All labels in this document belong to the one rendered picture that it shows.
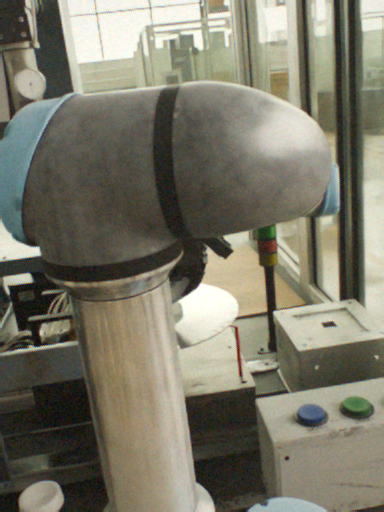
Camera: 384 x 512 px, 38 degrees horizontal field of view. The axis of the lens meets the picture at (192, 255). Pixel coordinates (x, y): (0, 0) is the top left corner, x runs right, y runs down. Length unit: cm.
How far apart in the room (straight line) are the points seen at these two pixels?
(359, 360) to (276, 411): 26
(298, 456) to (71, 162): 59
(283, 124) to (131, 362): 22
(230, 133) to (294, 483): 62
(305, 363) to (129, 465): 59
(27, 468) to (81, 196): 77
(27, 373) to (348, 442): 52
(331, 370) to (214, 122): 77
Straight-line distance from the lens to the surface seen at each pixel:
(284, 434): 84
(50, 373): 97
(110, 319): 44
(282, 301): 160
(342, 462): 89
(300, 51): 149
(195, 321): 106
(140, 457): 51
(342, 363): 108
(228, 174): 37
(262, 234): 122
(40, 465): 110
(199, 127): 37
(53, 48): 134
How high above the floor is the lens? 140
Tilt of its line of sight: 18 degrees down
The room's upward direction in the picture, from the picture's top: 7 degrees counter-clockwise
